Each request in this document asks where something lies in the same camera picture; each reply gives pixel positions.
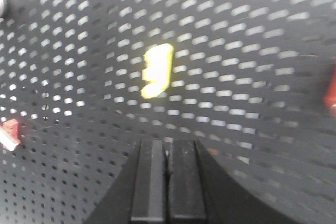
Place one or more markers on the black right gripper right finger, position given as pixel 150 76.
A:
pixel 185 196

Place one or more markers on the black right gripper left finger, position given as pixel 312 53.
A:
pixel 149 200

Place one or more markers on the silver round selector knob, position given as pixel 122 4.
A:
pixel 3 8

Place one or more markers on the black perforated pegboard panel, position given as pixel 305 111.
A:
pixel 248 80

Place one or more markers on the yellow knob handle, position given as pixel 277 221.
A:
pixel 157 73

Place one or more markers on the red white toggle switch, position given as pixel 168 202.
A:
pixel 10 138

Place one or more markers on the red knob handle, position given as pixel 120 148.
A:
pixel 329 99

